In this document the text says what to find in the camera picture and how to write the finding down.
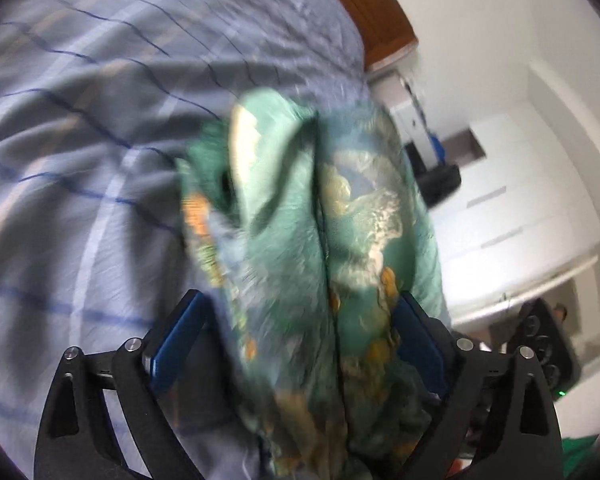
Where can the green cloth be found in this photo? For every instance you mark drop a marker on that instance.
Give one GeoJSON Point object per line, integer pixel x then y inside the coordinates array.
{"type": "Point", "coordinates": [577, 455]}

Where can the white nightstand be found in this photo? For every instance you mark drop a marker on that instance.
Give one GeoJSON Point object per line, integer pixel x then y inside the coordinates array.
{"type": "Point", "coordinates": [405, 105]}

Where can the wooden headboard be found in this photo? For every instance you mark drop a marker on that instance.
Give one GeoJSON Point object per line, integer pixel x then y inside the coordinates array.
{"type": "Point", "coordinates": [375, 15]}

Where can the blue plaid bed sheet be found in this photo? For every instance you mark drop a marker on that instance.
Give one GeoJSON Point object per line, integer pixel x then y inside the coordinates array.
{"type": "Point", "coordinates": [80, 160]}

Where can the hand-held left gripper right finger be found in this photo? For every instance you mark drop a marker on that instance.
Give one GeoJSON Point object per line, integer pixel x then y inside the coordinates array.
{"type": "Point", "coordinates": [420, 342]}

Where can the black bag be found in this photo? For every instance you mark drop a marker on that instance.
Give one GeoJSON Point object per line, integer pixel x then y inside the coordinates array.
{"type": "Point", "coordinates": [437, 180]}

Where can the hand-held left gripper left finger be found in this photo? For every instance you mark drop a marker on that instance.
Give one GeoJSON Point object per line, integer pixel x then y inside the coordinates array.
{"type": "Point", "coordinates": [175, 345]}

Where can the blue object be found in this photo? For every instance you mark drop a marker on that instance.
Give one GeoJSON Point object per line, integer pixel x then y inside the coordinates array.
{"type": "Point", "coordinates": [436, 147]}

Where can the white wardrobe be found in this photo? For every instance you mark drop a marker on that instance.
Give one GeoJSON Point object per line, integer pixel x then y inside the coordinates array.
{"type": "Point", "coordinates": [530, 210]}

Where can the green printed garment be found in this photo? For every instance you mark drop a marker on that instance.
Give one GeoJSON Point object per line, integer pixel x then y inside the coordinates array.
{"type": "Point", "coordinates": [290, 260]}

